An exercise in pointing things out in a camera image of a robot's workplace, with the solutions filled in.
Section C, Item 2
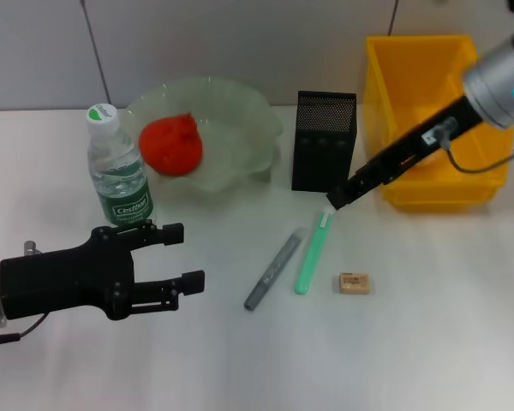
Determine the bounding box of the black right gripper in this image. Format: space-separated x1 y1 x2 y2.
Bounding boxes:
327 96 486 211

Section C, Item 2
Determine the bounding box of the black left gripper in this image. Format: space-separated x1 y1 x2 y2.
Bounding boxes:
0 218 206 321

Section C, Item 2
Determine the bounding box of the green pen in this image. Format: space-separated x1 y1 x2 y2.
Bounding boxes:
294 206 338 295

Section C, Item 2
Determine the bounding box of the clear water bottle green label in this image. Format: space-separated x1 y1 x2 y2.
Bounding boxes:
85 103 154 228

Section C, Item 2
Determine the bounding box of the orange fruit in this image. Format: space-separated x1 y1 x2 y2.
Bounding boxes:
137 111 205 176

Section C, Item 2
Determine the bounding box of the black mesh pen holder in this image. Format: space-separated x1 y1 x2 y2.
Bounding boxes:
290 90 358 194

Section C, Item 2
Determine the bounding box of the grey marker pen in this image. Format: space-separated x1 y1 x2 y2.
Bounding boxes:
243 228 305 313

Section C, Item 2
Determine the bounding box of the tan eraser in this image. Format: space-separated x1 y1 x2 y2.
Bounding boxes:
338 271 375 296

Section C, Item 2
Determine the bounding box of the green glass fruit plate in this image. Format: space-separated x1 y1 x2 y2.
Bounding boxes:
123 76 285 203

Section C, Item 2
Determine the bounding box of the yellow plastic bin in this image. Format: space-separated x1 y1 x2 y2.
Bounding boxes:
365 34 514 212

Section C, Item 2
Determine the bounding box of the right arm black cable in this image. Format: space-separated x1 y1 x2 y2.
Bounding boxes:
445 136 514 176

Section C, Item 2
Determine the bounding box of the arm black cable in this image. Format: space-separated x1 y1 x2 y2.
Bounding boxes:
0 311 51 348
445 136 514 176

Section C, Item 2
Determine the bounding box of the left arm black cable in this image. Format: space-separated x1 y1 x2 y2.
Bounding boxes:
0 311 51 348

